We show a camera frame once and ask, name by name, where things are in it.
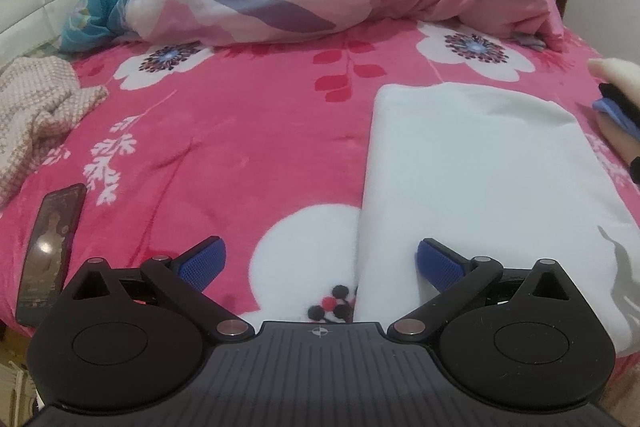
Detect black folded garment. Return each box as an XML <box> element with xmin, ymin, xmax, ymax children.
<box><xmin>598</xmin><ymin>82</ymin><xmax>640</xmax><ymax>126</ymax></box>

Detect pink floral bed blanket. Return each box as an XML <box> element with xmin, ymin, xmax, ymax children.
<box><xmin>1</xmin><ymin>20</ymin><xmax>639</xmax><ymax>327</ymax></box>

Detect blue folded garment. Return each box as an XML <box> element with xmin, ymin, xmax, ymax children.
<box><xmin>592</xmin><ymin>98</ymin><xmax>640</xmax><ymax>139</ymax></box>

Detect beige knitted garment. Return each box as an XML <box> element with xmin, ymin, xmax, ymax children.
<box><xmin>1</xmin><ymin>56</ymin><xmax>108</xmax><ymax>206</ymax></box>

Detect white bear print sweatshirt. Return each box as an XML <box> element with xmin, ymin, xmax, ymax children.
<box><xmin>355</xmin><ymin>83</ymin><xmax>639</xmax><ymax>355</ymax></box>

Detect black smartphone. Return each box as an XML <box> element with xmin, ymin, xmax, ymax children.
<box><xmin>15</xmin><ymin>183</ymin><xmax>87</xmax><ymax>329</ymax></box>

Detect tan folded garment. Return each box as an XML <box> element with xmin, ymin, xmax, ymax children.
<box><xmin>596</xmin><ymin>113</ymin><xmax>640</xmax><ymax>184</ymax></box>

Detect cream folded garment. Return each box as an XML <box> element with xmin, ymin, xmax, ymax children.
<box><xmin>588</xmin><ymin>58</ymin><xmax>640</xmax><ymax>94</ymax></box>

